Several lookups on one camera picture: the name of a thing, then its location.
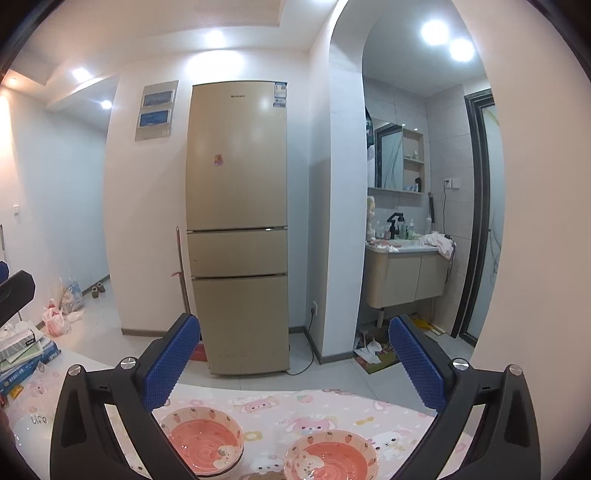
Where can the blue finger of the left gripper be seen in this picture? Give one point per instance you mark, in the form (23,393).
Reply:
(4,271)
(15,293)

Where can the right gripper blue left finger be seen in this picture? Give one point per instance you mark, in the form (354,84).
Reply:
(164,360)

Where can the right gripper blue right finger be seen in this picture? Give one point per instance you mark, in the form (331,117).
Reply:
(426,363)

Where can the pink strawberry bowl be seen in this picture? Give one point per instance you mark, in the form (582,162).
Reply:
(209,441)
(331,455)

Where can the white life plate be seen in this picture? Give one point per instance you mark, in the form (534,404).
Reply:
(32,434)

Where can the white bowl black rim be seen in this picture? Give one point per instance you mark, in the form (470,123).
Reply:
(264,475)

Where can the bathroom floor mat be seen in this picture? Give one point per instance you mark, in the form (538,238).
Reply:
(378,361)

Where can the red broom with dustpan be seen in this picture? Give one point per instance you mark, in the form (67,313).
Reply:
(199,351)

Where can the stack of books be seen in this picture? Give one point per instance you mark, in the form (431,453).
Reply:
(16,368)

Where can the beige bathroom vanity cabinet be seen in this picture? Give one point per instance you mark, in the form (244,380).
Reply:
(395,276)

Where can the pink cartoon tablecloth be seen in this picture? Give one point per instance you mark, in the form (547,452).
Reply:
(271,421)

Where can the black framed glass door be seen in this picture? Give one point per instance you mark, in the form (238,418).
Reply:
(488,216)

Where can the white cloth on sink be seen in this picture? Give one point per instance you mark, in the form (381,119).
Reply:
(445,245)

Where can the black faucet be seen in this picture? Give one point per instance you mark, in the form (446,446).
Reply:
(397,224)

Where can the bathroom mirror cabinet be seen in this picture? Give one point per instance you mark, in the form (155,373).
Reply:
(400,164)

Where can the beige three-door refrigerator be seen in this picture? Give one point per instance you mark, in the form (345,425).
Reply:
(236,224)

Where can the grey wall electrical panel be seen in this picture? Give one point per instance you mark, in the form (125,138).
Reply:
(156,110)

